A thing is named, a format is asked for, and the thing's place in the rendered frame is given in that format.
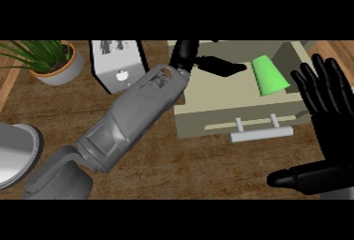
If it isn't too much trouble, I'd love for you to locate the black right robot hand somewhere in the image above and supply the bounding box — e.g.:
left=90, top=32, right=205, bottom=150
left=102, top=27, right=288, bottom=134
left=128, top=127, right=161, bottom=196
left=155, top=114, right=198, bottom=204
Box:
left=265, top=52, right=354, bottom=196

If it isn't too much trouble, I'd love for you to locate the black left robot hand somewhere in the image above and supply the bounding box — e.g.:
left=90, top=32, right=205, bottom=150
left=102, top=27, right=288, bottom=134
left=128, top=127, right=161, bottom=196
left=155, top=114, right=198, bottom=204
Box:
left=167, top=40, right=248, bottom=79

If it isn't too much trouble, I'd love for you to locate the green cup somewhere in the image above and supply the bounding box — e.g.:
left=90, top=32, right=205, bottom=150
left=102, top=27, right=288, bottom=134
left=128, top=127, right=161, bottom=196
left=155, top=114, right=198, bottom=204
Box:
left=251, top=54, right=292, bottom=98

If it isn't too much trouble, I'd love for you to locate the beige open drawer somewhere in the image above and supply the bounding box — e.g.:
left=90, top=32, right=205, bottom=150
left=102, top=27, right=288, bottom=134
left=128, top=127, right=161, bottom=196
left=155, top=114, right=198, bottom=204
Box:
left=172, top=61, right=313, bottom=140

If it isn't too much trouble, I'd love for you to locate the beige cabinet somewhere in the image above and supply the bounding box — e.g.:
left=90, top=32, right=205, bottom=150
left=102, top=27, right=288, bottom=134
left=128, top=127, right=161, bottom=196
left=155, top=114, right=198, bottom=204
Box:
left=165, top=40, right=319, bottom=95

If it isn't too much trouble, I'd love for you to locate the white box with apple mark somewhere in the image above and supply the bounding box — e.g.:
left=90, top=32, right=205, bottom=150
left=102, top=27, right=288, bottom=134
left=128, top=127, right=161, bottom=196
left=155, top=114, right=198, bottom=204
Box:
left=87, top=40, right=150, bottom=96

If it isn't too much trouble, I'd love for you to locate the potted green plant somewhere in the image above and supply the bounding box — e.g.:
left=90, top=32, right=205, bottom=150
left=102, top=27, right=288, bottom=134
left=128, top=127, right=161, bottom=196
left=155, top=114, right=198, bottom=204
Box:
left=0, top=40, right=87, bottom=86

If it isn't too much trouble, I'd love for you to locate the white drawer handle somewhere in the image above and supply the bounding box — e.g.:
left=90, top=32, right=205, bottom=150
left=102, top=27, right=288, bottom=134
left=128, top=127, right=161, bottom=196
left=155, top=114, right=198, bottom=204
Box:
left=230, top=112, right=295, bottom=143

